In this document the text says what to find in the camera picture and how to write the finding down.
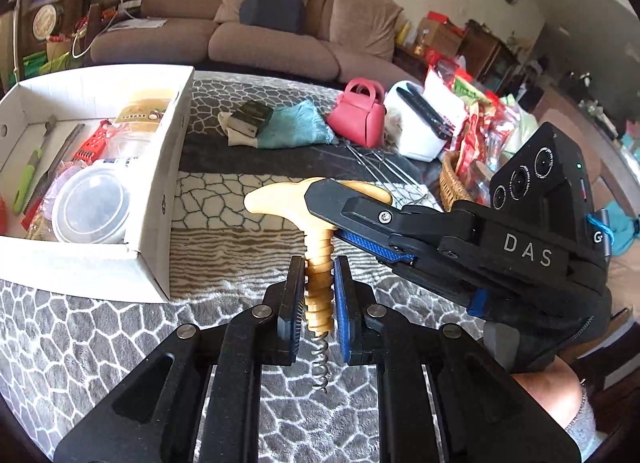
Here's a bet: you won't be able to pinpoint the red grater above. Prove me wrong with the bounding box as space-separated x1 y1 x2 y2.
71 120 114 164

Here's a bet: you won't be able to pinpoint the green bags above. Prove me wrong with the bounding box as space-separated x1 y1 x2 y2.
22 50 76 77

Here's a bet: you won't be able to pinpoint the person's right hand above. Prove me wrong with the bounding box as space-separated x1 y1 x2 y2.
512 358 587 433

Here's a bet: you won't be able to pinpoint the clear round lidded container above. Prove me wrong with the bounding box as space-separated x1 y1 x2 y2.
51 163 132 244

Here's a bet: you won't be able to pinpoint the brown cardboard box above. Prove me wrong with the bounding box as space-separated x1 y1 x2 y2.
417 18 463 57

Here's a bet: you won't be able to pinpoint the round decorative tin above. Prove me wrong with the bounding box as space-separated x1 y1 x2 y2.
32 6 66 39

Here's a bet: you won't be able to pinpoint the metal wire whisk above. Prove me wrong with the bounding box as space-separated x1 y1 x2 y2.
340 139 432 199

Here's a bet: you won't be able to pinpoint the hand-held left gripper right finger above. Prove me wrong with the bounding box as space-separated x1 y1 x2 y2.
334 255 583 463

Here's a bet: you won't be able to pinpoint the brown sofa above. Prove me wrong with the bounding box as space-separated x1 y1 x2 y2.
82 0 406 84

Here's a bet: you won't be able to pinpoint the wicker basket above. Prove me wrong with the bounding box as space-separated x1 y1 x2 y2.
439 150 497 212

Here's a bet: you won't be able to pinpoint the white paper sheet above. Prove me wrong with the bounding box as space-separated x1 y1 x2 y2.
107 17 166 32

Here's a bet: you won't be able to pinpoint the green-handled knife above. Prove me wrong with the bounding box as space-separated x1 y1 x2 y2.
12 148 47 216

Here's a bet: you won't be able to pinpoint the clear tub with yellow label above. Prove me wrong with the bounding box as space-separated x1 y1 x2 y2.
107 88 181 164

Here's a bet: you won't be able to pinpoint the teal cloth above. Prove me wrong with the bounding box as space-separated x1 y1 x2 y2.
607 203 640 254

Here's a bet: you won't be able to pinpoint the teal towel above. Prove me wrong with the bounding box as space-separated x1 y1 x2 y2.
257 100 339 150

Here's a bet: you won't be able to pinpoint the dark wooden cabinet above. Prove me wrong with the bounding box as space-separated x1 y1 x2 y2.
460 23 521 89

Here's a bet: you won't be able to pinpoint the cream sock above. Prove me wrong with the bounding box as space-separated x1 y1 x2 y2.
218 112 261 147

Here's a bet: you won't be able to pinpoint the pink handbag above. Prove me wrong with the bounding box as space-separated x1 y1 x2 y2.
327 78 387 148

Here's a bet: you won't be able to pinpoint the blue cushion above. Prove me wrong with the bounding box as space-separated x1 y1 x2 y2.
239 0 307 35

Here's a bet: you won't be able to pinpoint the white cardboard box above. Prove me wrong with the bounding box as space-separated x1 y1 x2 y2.
0 64 195 303

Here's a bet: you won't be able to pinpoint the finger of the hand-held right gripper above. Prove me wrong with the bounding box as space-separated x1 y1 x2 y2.
304 178 478 253
332 228 483 308

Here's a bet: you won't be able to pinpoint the pile of red snack packets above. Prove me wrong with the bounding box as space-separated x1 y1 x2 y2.
425 56 532 185

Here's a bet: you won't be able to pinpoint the person's right forearm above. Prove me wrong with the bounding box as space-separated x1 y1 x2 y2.
562 393 601 449

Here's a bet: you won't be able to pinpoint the yellow corkscrew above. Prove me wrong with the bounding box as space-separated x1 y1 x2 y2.
244 177 393 394

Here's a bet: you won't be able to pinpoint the white toaster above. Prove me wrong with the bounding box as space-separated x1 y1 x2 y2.
385 80 457 162

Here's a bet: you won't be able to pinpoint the small black box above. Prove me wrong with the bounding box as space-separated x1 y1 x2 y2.
230 102 274 136

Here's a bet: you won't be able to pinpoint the white cable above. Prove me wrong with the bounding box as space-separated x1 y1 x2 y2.
72 8 132 59

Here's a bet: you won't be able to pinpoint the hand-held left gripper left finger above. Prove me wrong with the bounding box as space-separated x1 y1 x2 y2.
54 255 307 463

